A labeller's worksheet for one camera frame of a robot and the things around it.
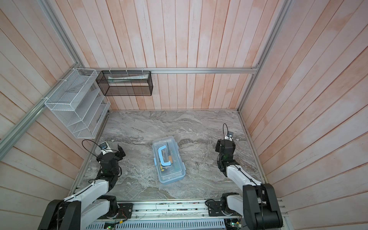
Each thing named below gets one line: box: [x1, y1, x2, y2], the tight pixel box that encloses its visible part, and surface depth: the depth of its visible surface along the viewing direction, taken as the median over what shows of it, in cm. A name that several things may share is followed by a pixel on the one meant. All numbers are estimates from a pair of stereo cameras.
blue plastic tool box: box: [152, 136, 186, 184], surface depth 83 cm
